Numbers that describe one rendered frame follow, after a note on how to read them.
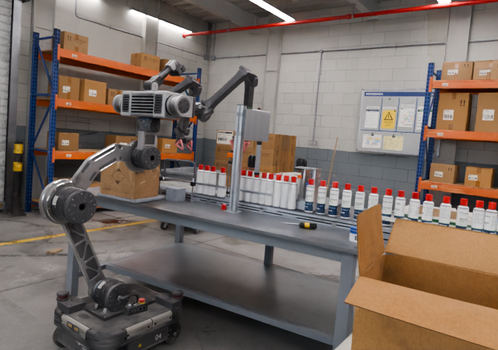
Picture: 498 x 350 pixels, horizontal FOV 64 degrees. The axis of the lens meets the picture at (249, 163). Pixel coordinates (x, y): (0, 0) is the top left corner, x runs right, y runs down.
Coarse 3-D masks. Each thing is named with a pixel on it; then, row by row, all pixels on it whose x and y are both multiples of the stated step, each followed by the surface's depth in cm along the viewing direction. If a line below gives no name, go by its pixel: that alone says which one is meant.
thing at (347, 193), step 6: (348, 186) 229; (348, 192) 229; (342, 198) 231; (348, 198) 229; (342, 204) 231; (348, 204) 229; (342, 210) 230; (348, 210) 230; (342, 216) 230; (348, 216) 230
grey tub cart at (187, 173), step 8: (176, 160) 501; (184, 160) 498; (168, 168) 536; (176, 168) 556; (184, 168) 578; (192, 168) 587; (168, 176) 515; (176, 176) 511; (184, 176) 508; (192, 176) 505; (216, 176) 553; (216, 184) 560
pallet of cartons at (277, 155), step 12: (228, 132) 649; (216, 144) 661; (228, 144) 650; (252, 144) 627; (264, 144) 617; (276, 144) 614; (288, 144) 651; (216, 156) 661; (264, 156) 617; (276, 156) 620; (288, 156) 658; (216, 168) 662; (264, 168) 617; (276, 168) 624; (288, 168) 662
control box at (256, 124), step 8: (248, 112) 243; (256, 112) 246; (264, 112) 248; (248, 120) 244; (256, 120) 246; (264, 120) 248; (248, 128) 244; (256, 128) 247; (264, 128) 249; (248, 136) 245; (256, 136) 247; (264, 136) 249
